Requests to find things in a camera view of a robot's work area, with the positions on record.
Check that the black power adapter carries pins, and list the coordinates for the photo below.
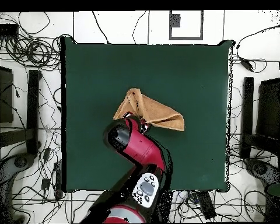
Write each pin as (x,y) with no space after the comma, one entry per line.
(246,64)

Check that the black cabinet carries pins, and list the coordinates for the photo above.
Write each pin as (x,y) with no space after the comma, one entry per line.
(269,109)
(3,98)

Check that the tan terry towel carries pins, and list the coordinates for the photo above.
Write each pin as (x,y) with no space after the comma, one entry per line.
(158,114)

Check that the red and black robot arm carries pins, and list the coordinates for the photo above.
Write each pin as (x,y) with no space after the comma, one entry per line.
(140,147)

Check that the flat black box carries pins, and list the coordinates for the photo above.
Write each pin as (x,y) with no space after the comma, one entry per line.
(4,29)

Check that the long black power strip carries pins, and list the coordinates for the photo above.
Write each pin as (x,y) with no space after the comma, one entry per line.
(206,205)

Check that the grey rectangular frame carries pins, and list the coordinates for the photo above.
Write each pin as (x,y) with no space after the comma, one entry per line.
(186,38)

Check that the black stand frame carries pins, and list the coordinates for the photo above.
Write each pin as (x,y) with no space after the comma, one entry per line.
(33,112)
(248,105)

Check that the small black adapter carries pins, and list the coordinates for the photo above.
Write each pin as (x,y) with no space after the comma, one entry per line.
(45,183)

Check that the grey stand base black knob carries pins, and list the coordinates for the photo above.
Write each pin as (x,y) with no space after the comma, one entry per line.
(270,173)
(4,170)

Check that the dark green tablecloth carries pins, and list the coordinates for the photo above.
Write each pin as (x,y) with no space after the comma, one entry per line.
(95,93)

